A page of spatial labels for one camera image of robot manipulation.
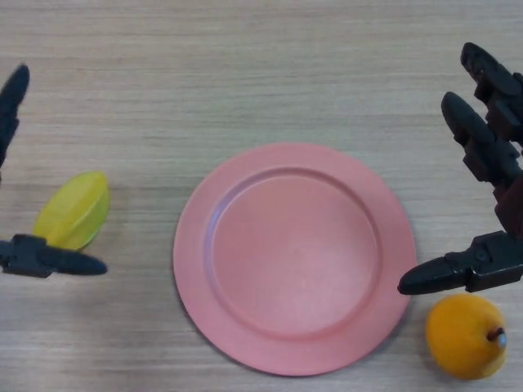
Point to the yellow starfruit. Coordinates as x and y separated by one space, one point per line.
73 212

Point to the orange pear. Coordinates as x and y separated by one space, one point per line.
461 330

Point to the pink round plate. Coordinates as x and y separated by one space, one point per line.
294 259

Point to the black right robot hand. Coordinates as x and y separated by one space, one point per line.
496 151

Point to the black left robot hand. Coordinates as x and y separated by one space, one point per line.
32 257

